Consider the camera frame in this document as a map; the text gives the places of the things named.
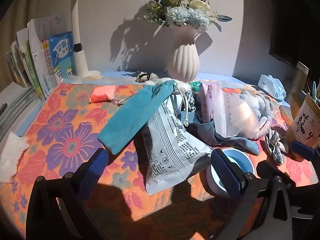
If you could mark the orange tissue packet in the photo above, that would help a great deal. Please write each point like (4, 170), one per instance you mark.
(101, 93)

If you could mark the white fluffy cotton item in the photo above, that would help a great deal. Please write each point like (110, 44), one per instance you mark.
(162, 80)

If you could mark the beige thermos bottle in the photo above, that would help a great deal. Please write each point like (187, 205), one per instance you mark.
(298, 82)

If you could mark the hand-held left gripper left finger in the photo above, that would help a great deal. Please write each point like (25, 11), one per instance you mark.
(93, 172)

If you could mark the plaid scrunchie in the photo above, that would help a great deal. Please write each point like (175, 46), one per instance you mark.
(276, 147)

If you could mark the orange floral table mat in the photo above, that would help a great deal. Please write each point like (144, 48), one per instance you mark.
(65, 132)

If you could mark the white printed plastic bag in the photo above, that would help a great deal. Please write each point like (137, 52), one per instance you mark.
(172, 150)

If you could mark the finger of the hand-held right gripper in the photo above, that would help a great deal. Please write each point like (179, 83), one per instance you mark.
(301, 150)

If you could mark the brown calligraphy pen box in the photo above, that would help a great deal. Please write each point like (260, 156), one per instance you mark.
(303, 120)

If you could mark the stack of flat grey books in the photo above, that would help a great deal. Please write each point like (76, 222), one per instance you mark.
(15, 102)

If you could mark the white desk lamp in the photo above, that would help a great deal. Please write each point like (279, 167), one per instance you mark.
(79, 55)

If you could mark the white dotted plastic bag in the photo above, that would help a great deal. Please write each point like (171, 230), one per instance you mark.
(237, 115)

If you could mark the blue soft tissue pack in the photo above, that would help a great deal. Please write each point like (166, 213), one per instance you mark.
(271, 87)

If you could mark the small green item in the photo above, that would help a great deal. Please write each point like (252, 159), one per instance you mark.
(193, 85)

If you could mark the purple tissue packet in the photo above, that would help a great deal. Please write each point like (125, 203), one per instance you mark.
(210, 100)

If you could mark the grey blue garment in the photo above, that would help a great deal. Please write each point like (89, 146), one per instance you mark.
(207, 132)

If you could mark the black television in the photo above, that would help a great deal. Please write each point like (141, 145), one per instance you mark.
(295, 17)

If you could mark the blue and white artificial flowers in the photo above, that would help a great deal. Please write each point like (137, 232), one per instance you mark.
(183, 7)

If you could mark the white ribbed vase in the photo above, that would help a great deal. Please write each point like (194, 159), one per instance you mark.
(182, 57)

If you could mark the white paper tissue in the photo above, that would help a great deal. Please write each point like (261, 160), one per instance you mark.
(11, 155)

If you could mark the blue bowl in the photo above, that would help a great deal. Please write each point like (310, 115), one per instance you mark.
(240, 161)

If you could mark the metal hair pin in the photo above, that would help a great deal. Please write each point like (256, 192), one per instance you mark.
(122, 101)

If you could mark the row of upright books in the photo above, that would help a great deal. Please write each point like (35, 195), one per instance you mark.
(47, 62)

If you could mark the teal cloth pouch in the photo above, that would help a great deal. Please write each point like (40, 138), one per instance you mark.
(132, 115)

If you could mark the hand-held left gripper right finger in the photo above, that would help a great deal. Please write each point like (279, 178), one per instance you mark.
(226, 175)

